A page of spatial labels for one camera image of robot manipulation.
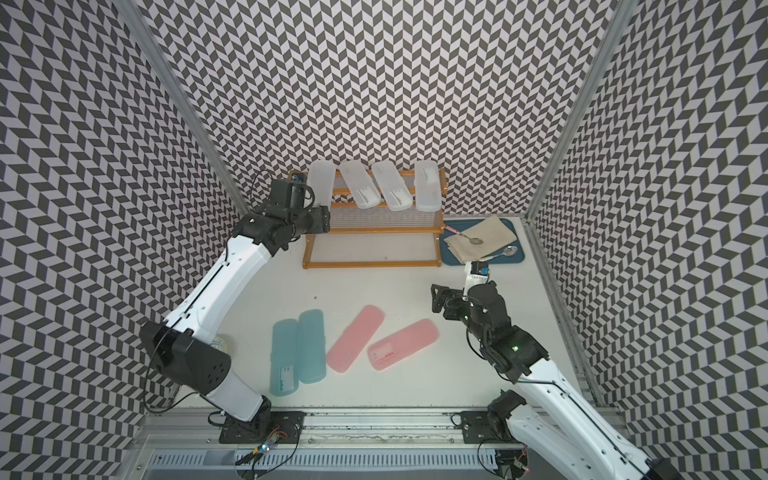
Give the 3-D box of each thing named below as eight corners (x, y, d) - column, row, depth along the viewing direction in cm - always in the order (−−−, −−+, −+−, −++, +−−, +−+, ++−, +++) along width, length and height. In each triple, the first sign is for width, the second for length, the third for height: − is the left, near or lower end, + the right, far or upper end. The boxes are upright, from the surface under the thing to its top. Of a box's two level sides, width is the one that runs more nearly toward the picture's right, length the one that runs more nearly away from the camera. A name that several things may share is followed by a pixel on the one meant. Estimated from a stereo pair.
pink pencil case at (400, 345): (374, 374, 83) (374, 372, 82) (364, 351, 87) (363, 349, 86) (443, 337, 90) (444, 334, 88) (430, 317, 94) (431, 314, 92)
